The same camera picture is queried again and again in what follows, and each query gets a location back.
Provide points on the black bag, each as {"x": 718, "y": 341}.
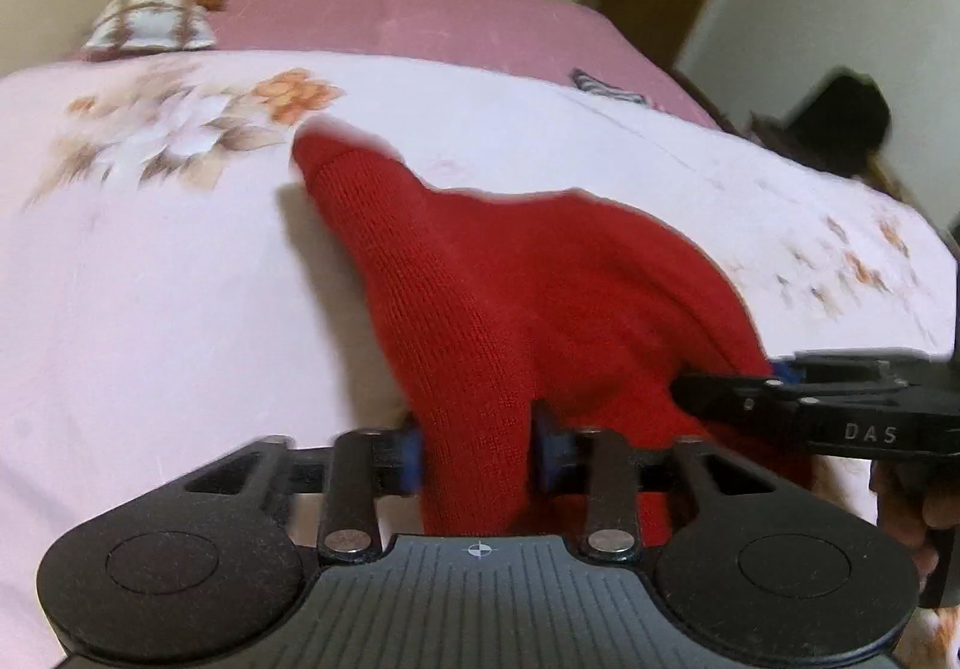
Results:
{"x": 844, "y": 118}

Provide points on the pink bed sheet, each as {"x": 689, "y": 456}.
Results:
{"x": 450, "y": 24}

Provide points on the white brown patterned pillow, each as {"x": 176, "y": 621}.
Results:
{"x": 150, "y": 24}

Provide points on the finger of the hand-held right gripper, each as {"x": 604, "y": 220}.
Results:
{"x": 862, "y": 367}
{"x": 735, "y": 399}

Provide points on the striped cloth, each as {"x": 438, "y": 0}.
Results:
{"x": 604, "y": 85}

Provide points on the white floral blanket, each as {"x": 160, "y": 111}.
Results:
{"x": 165, "y": 279}

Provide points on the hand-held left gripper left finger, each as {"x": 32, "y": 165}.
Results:
{"x": 409, "y": 459}

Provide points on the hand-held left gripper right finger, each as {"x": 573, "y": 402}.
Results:
{"x": 541, "y": 459}

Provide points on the dark wooden bed frame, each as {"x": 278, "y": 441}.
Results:
{"x": 709, "y": 99}

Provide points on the wooden chair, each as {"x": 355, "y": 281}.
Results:
{"x": 772, "y": 133}

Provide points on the person's right hand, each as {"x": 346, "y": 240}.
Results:
{"x": 900, "y": 504}

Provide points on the red knitted sweater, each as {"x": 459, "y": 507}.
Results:
{"x": 525, "y": 294}

